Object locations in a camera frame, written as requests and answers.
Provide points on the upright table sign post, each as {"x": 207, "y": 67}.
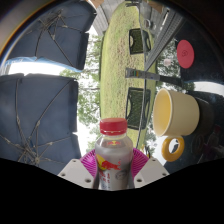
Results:
{"x": 143, "y": 74}

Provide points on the small round ashtray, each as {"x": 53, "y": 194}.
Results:
{"x": 149, "y": 23}

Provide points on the flat round red coaster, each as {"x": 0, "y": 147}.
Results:
{"x": 185, "y": 54}

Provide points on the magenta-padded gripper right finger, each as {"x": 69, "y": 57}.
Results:
{"x": 151, "y": 171}

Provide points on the navy patio umbrella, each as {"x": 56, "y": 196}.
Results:
{"x": 36, "y": 116}
{"x": 56, "y": 33}

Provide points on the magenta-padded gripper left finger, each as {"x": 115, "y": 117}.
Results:
{"x": 75, "y": 173}

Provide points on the red-capped clear drink bottle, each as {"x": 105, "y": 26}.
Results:
{"x": 113, "y": 156}

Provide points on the black wicker chair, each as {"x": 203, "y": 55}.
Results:
{"x": 137, "y": 108}
{"x": 138, "y": 41}

